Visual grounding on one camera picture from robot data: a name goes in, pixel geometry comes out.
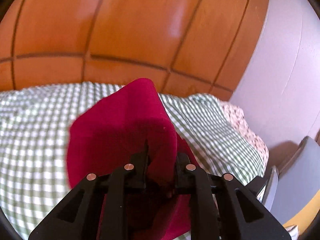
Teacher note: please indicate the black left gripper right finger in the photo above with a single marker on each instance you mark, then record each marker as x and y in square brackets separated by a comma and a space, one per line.
[221, 207]

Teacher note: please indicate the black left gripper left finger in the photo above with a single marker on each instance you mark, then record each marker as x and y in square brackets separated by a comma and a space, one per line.
[113, 206]

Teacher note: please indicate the red long-sleeve garment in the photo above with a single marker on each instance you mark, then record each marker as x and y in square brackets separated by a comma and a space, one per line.
[131, 120]

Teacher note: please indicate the grey chair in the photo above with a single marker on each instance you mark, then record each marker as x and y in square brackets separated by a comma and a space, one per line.
[291, 194]

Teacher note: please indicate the floral patterned pillow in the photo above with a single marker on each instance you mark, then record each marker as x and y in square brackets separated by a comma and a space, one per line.
[236, 117]

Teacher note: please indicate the green white checkered bedspread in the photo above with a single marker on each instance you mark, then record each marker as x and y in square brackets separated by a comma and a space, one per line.
[34, 136]

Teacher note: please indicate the wooden panelled wardrobe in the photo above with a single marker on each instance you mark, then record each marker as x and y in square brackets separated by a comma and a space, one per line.
[183, 46]

